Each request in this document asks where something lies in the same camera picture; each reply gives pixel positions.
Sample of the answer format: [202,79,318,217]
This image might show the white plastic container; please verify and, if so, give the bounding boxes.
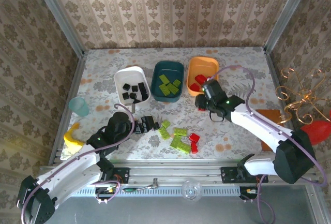
[113,66,151,107]

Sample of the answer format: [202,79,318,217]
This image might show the orange plastic container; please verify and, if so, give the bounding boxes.
[186,56,220,97]

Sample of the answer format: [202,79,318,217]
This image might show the teal plastic container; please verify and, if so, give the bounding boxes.
[151,61,185,103]

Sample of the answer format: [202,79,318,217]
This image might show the brown wooden board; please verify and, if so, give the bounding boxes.
[255,109,283,152]

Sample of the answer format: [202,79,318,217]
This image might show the yellow toy banana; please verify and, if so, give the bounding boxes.
[63,122,85,155]

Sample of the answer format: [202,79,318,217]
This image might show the light blue plastic cup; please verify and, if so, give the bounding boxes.
[68,96,90,117]

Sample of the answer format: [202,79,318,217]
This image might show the aluminium mounting beam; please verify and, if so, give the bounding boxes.
[38,159,318,185]

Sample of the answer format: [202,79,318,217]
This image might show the clear glass dome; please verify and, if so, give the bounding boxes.
[180,178,203,202]

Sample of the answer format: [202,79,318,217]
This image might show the red heart shaped object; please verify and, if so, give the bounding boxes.
[299,111,331,146]

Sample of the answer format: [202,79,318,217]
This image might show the purple left arm camera cable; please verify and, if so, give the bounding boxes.
[19,103,136,223]

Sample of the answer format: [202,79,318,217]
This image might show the purple arm camera cable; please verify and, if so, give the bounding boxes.
[213,65,328,186]
[19,103,136,223]

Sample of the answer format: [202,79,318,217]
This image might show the purple right arm camera cable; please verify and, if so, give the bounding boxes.
[213,65,328,186]

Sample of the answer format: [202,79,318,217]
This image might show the thin purple power cable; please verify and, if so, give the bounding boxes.
[95,181,121,205]
[243,173,278,223]

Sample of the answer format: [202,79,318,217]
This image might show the aluminium table side rail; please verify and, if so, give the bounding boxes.
[48,53,87,165]
[263,47,306,165]

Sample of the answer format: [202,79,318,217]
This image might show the grey slotted cable duct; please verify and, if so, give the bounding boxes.
[72,185,241,197]

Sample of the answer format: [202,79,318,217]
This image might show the gold wire ornament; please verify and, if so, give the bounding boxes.
[275,67,331,126]

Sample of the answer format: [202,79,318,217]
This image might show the aluminium frame post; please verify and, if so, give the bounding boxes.
[29,0,85,58]
[263,0,317,54]

